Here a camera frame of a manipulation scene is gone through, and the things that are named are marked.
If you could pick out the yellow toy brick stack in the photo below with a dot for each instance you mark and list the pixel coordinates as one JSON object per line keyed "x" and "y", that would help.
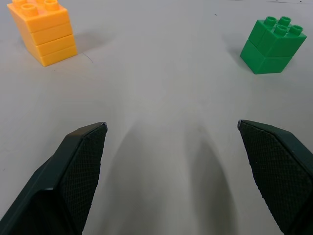
{"x": 49, "y": 36}

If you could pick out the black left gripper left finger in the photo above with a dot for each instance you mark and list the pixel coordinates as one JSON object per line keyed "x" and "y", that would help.
{"x": 61, "y": 186}

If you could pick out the green toy brick stack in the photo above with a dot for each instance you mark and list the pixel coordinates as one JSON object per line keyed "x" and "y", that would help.
{"x": 271, "y": 46}

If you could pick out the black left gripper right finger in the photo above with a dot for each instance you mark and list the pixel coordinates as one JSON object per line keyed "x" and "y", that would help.
{"x": 281, "y": 171}

